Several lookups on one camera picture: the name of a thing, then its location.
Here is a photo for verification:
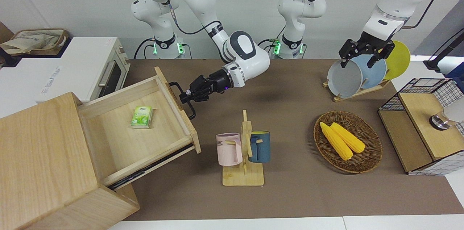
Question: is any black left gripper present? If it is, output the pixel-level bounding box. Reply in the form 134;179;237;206
339;31;395;68

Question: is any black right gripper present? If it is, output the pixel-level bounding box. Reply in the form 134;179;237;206
180;72;223;104

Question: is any black metal drawer handle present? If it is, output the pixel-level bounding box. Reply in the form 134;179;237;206
169;81;196;120

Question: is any light wooden drawer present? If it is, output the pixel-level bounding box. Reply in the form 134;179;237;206
77;66;202;191

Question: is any light blue plate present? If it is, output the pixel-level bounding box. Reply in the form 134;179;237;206
352;54;387;89

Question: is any grey plate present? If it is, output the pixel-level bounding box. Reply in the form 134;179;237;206
327;59;363;98

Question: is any yellow plate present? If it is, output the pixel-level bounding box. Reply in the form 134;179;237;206
384;40;411;80

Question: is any wooden plate rack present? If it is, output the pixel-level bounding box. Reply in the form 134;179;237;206
323;78;392;103

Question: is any green tissue pack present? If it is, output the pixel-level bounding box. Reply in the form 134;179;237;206
130;106;154;129

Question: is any pink mug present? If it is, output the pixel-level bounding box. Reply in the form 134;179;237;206
216;133;243;166

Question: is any black stand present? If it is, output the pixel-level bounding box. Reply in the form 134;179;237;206
423;28;464;73

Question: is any yellow corn cob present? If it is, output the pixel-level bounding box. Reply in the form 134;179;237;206
331;122;366;154
320;122;353;161

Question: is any dark blue mug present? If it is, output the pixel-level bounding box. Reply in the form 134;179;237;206
249;131;271;163

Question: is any wooden mug tree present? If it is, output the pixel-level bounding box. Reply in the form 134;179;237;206
222;110;265;187

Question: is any frosted glass bottle metal cap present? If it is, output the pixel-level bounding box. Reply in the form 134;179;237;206
430;106;464;131

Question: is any round wicker basket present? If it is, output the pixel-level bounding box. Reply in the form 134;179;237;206
314;111;383;174

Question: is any white toaster oven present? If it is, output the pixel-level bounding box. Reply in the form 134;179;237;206
16;37;131;104

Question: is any light wooden cabinet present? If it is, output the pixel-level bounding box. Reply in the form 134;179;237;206
0;92;140;230

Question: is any beige cloth tote bag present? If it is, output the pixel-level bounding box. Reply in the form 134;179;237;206
0;28;69;57

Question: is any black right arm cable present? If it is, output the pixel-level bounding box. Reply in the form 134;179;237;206
135;0;222;37

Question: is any black wire wooden shelf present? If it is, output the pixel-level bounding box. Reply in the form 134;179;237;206
378;78;464;176

